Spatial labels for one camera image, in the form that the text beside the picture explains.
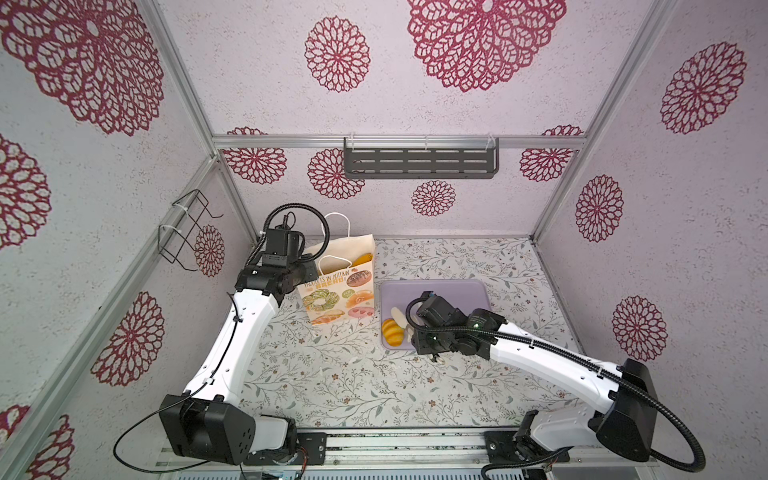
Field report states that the dark grey wall shelf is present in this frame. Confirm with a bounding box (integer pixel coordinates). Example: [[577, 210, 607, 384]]
[[342, 138, 500, 180]]

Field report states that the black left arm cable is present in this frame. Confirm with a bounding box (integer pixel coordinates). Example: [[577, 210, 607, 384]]
[[112, 203, 331, 475]]

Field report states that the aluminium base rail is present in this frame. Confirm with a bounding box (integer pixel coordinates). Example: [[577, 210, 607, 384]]
[[156, 427, 664, 479]]

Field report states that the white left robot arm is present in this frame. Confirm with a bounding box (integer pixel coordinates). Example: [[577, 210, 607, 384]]
[[158, 226, 318, 465]]

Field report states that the black wire wall rack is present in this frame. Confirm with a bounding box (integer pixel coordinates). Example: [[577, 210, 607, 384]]
[[156, 189, 223, 272]]

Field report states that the printed paper bread bag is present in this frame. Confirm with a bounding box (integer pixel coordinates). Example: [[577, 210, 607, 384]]
[[298, 212, 376, 325]]

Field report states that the lavender plastic tray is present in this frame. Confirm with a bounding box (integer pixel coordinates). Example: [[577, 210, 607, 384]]
[[378, 279, 491, 324]]

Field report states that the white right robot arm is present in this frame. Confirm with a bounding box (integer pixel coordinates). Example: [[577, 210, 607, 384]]
[[405, 291, 656, 462]]

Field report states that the small striped croissant bun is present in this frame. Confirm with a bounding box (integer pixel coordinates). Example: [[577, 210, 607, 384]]
[[381, 319, 405, 347]]

